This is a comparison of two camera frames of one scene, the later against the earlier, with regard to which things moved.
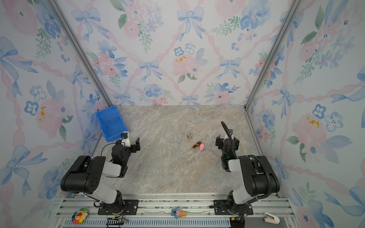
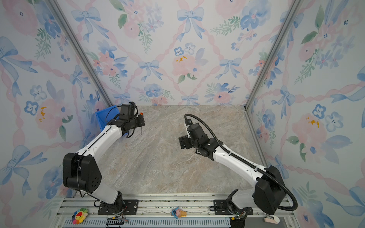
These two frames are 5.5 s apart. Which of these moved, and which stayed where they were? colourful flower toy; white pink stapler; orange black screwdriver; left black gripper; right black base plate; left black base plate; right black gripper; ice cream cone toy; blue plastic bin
Moved: orange black screwdriver; right black gripper; left black gripper
Stayed: ice cream cone toy; blue plastic bin; colourful flower toy; white pink stapler; right black base plate; left black base plate
